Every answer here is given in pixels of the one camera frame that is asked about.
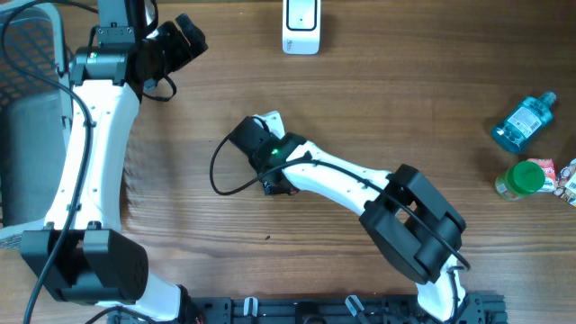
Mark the green lid jar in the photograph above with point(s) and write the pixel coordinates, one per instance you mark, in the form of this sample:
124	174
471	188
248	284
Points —
520	181

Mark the grey plastic mesh basket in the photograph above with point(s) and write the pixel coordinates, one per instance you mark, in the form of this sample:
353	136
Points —
35	116

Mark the blue mouthwash bottle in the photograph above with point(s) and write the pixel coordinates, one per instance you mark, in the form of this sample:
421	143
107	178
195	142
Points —
519	128

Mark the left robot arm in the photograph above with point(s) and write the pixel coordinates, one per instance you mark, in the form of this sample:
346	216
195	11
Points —
80	255

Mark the red tissue pack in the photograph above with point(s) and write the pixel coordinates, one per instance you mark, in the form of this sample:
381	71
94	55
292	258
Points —
547	165

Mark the white barcode scanner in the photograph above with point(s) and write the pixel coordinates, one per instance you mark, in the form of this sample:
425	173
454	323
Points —
301	27

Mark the beige snack bag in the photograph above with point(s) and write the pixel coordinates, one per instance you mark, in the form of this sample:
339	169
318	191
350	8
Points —
565	187

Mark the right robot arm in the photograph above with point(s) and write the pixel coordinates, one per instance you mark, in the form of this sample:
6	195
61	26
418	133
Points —
412	224

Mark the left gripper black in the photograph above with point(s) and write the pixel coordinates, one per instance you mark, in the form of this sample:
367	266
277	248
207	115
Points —
183	50

